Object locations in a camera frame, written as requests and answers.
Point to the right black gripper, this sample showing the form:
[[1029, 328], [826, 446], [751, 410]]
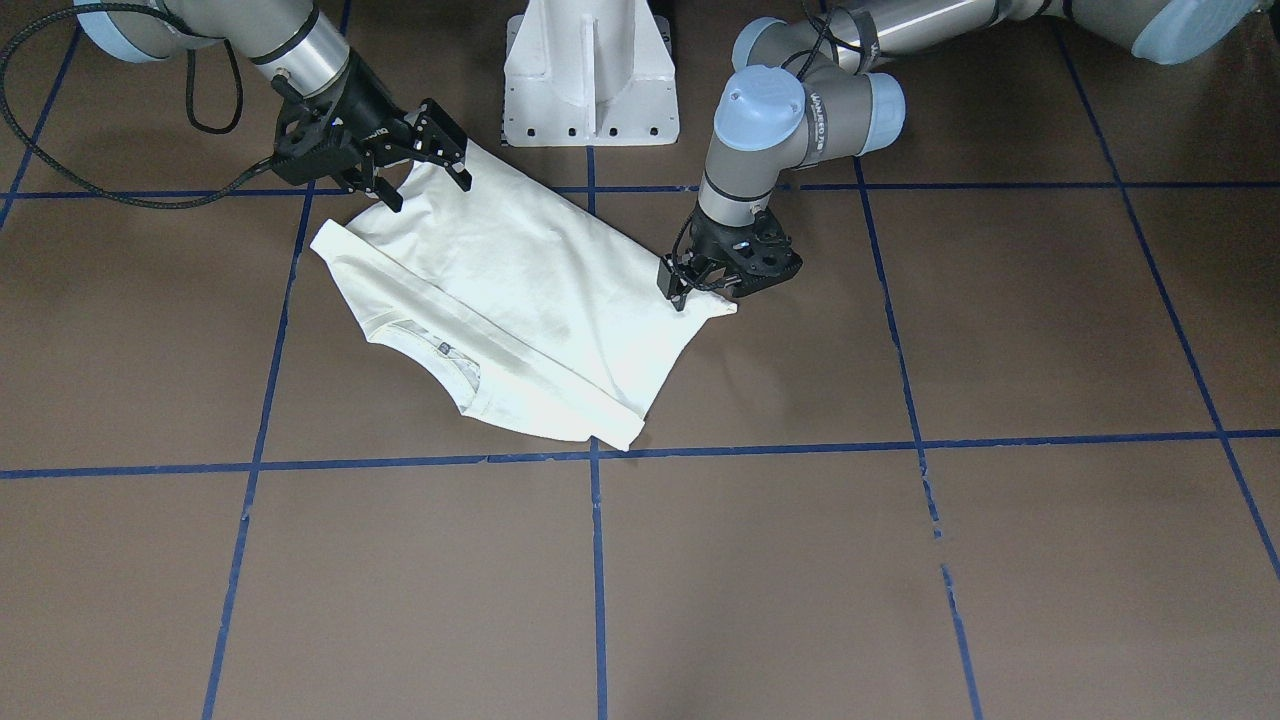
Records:
[[366, 108]]

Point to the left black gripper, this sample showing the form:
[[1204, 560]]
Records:
[[706, 240]]

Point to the white long-sleeve t-shirt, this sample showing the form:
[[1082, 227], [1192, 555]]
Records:
[[534, 315]]

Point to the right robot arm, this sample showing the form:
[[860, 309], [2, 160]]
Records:
[[291, 43]]

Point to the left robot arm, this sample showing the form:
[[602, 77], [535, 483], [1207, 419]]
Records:
[[810, 91]]

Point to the white mounting column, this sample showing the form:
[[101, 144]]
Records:
[[589, 73]]

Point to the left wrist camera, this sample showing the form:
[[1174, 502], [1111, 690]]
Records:
[[761, 261]]

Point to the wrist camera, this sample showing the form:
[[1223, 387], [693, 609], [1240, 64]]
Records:
[[308, 146], [761, 261]]

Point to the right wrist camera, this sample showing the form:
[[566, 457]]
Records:
[[308, 146]]

